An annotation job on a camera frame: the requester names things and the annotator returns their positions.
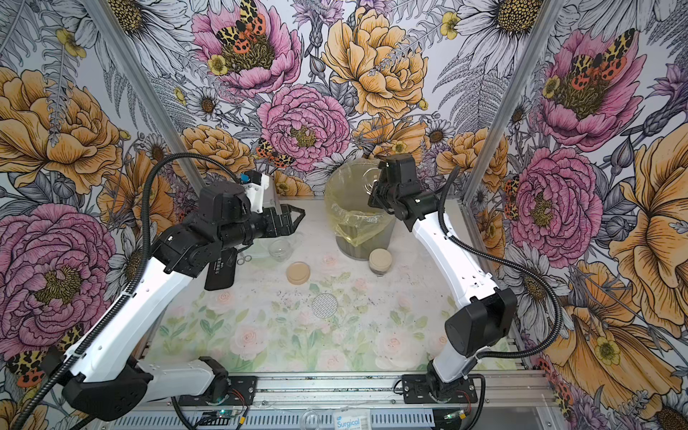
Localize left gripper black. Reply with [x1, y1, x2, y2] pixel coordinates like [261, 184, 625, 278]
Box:
[218, 205, 304, 250]

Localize clear jar beige lid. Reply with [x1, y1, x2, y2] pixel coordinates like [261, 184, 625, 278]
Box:
[268, 238, 294, 263]

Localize peeled foil seal disc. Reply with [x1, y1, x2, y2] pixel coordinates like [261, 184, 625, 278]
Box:
[311, 293, 339, 319]

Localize foil tea jar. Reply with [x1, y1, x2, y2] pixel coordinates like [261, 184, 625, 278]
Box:
[361, 168, 381, 195]

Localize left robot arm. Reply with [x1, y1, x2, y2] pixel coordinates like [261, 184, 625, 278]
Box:
[44, 182, 306, 422]

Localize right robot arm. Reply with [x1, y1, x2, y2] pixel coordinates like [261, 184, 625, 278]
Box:
[368, 154, 517, 402]

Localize clear plastic bowl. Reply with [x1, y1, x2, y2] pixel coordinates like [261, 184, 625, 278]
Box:
[236, 233, 304, 269]

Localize small metal scissors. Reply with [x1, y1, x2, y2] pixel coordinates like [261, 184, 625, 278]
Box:
[236, 251, 253, 265]

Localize mesh waste bin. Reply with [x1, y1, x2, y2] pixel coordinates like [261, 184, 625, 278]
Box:
[334, 160, 398, 262]

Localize black rectangular case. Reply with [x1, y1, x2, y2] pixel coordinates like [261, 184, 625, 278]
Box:
[204, 247, 238, 291]

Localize surgical label box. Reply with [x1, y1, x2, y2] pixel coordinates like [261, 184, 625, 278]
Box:
[333, 408, 372, 430]

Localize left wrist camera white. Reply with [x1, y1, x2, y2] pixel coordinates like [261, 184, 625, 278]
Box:
[239, 170, 271, 213]

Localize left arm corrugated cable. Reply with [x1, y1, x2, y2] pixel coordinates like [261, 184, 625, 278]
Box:
[10, 152, 240, 430]

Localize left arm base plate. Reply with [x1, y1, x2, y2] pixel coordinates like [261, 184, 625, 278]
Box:
[177, 376, 258, 407]

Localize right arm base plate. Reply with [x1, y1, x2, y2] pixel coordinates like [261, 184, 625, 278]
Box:
[401, 374, 478, 405]

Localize aluminium front rail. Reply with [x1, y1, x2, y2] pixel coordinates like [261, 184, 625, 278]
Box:
[96, 370, 560, 412]

